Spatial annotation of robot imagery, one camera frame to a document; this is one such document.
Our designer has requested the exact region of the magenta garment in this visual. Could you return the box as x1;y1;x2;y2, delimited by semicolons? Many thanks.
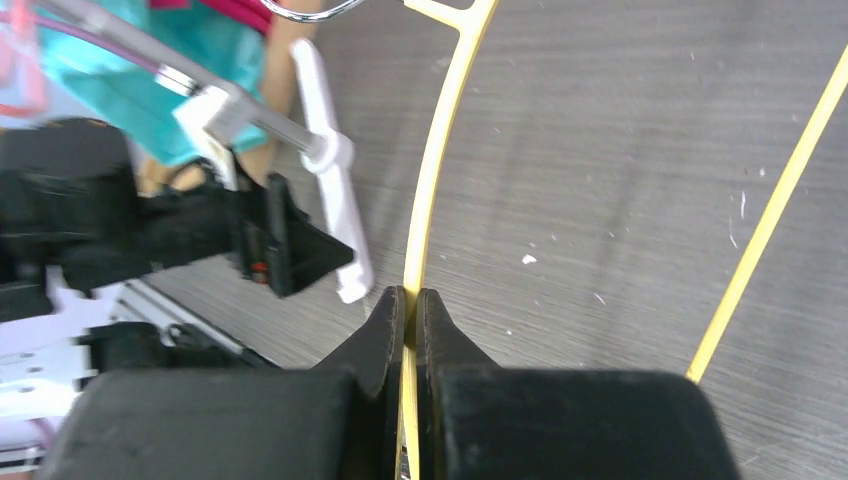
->
148;0;272;35

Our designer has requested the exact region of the teal shirt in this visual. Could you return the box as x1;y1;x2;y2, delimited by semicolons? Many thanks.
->
39;1;265;166

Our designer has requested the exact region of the yellow wire hanger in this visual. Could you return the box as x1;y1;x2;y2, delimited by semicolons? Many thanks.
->
258;0;848;480

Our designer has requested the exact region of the white metal clothes rack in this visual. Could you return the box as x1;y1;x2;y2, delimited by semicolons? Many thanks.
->
41;1;374;304

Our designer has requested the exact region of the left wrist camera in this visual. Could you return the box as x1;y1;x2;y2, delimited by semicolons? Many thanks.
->
155;65;255;191

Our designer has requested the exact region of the wooden clothes rack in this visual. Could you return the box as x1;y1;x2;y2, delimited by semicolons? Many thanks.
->
136;1;323;196

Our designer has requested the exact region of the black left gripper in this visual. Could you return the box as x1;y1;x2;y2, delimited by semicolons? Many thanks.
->
132;165;355;295

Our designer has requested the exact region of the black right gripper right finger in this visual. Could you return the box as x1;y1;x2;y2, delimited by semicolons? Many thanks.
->
416;289;740;480

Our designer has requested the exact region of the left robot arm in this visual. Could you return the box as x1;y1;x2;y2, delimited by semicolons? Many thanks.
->
1;118;354;421

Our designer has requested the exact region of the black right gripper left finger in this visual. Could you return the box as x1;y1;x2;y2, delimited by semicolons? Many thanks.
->
36;287;405;479

